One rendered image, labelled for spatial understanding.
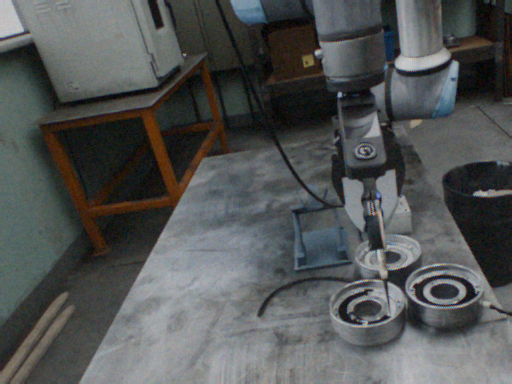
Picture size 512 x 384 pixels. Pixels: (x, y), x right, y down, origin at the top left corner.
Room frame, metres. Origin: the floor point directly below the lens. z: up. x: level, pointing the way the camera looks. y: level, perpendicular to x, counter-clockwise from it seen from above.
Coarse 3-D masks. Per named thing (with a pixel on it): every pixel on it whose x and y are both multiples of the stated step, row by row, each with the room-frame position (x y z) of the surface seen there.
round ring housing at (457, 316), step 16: (416, 272) 0.59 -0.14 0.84; (432, 272) 0.60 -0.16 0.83; (448, 272) 0.59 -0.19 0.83; (464, 272) 0.58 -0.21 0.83; (432, 288) 0.57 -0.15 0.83; (448, 288) 0.57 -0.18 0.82; (464, 288) 0.55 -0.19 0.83; (480, 288) 0.54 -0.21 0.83; (416, 304) 0.52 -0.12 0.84; (464, 304) 0.50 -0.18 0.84; (480, 304) 0.51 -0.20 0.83; (432, 320) 0.51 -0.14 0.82; (448, 320) 0.50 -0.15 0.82; (464, 320) 0.50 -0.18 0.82
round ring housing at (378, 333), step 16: (352, 288) 0.59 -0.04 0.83; (384, 288) 0.58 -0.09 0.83; (336, 304) 0.57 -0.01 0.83; (352, 304) 0.56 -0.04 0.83; (368, 304) 0.56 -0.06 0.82; (384, 304) 0.55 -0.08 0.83; (400, 304) 0.54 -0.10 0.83; (336, 320) 0.52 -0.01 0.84; (368, 320) 0.52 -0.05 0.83; (400, 320) 0.51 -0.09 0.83; (352, 336) 0.50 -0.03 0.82; (368, 336) 0.49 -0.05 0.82; (384, 336) 0.49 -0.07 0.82
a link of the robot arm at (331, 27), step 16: (320, 0) 0.59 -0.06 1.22; (336, 0) 0.58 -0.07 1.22; (352, 0) 0.57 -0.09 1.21; (368, 0) 0.58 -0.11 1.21; (320, 16) 0.59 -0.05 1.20; (336, 16) 0.58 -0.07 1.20; (352, 16) 0.57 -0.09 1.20; (368, 16) 0.58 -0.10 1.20; (320, 32) 0.60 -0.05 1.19; (336, 32) 0.58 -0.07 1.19; (352, 32) 0.57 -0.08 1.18; (368, 32) 0.58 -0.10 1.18
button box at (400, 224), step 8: (400, 200) 0.82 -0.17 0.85; (368, 208) 0.82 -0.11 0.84; (376, 208) 0.81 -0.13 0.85; (400, 208) 0.79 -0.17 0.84; (408, 208) 0.78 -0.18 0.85; (400, 216) 0.77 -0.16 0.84; (408, 216) 0.77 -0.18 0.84; (392, 224) 0.77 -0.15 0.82; (400, 224) 0.77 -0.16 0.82; (408, 224) 0.77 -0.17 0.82; (392, 232) 0.77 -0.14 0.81; (400, 232) 0.77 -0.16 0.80; (408, 232) 0.77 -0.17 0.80
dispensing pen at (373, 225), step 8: (368, 192) 0.61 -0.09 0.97; (368, 200) 0.61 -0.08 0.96; (376, 200) 0.61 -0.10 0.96; (368, 216) 0.58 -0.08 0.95; (376, 216) 0.58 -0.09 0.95; (368, 224) 0.57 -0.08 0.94; (376, 224) 0.57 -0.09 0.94; (368, 232) 0.57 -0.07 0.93; (376, 232) 0.57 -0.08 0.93; (368, 240) 0.59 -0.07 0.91; (376, 240) 0.56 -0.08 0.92; (376, 248) 0.56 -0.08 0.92; (376, 256) 0.57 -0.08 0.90; (384, 256) 0.56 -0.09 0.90; (384, 264) 0.56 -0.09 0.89; (384, 272) 0.55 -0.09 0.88; (384, 280) 0.55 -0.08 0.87
